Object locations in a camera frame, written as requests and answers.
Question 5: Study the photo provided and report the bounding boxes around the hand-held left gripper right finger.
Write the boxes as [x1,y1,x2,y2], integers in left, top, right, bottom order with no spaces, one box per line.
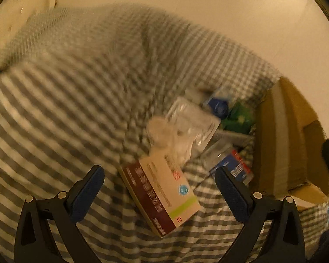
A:
[214,167,308,263]

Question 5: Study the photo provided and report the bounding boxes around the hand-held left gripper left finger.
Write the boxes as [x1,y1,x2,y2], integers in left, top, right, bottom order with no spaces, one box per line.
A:
[14,165,105,263]

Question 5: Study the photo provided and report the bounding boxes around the blue medicine box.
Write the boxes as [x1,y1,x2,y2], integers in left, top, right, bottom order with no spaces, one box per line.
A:
[210,149,254,185]

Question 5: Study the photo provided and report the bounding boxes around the clear plastic container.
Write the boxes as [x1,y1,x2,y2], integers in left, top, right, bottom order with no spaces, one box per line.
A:
[164,97,221,154]
[201,140,234,170]

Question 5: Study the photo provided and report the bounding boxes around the brown cardboard box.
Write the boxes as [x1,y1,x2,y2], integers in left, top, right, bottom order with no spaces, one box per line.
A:
[249,76,329,212]

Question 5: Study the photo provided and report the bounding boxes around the maroon cream medicine box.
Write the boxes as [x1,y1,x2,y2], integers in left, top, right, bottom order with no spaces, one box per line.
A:
[118,155,200,238]

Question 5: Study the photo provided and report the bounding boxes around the green packet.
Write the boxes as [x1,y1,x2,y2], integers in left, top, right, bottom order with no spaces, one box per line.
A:
[222,101,255,133]

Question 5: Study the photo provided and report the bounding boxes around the blue white packet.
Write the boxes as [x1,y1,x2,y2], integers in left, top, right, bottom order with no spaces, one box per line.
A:
[203,92,232,119]

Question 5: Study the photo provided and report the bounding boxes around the grey white checked blanket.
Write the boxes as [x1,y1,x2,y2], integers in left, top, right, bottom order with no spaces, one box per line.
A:
[0,3,329,263]

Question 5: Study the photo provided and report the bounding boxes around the white padded headboard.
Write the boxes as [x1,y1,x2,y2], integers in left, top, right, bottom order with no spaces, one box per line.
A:
[0,0,57,64]

